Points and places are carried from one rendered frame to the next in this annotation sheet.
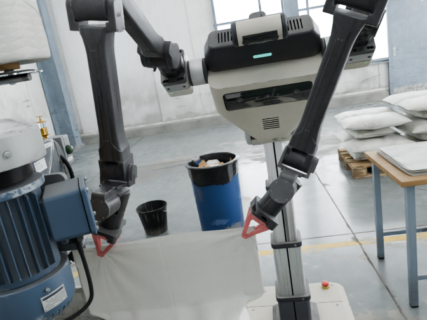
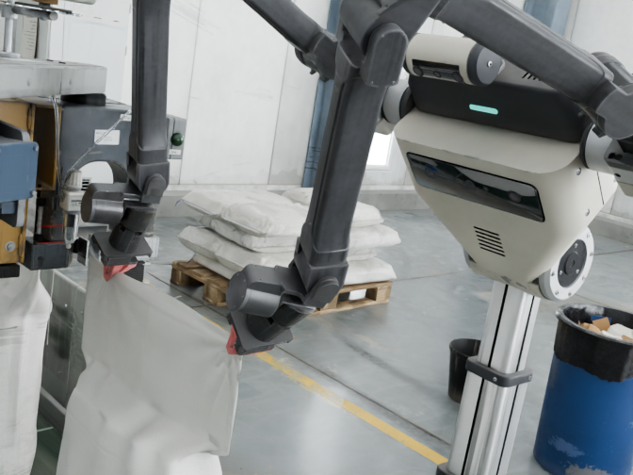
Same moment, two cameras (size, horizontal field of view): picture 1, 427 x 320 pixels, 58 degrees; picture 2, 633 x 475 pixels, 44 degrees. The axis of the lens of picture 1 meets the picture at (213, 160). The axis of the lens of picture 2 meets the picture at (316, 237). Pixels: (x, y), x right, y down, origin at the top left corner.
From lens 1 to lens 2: 86 cm
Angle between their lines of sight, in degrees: 37
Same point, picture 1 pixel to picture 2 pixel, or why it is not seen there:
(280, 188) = (236, 286)
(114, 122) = (140, 107)
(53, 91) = not seen: hidden behind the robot
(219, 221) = (563, 445)
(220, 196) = (586, 398)
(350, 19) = (344, 59)
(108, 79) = (143, 49)
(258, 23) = (439, 45)
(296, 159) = (300, 265)
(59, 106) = not seen: hidden behind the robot
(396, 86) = not seen: outside the picture
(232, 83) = (420, 138)
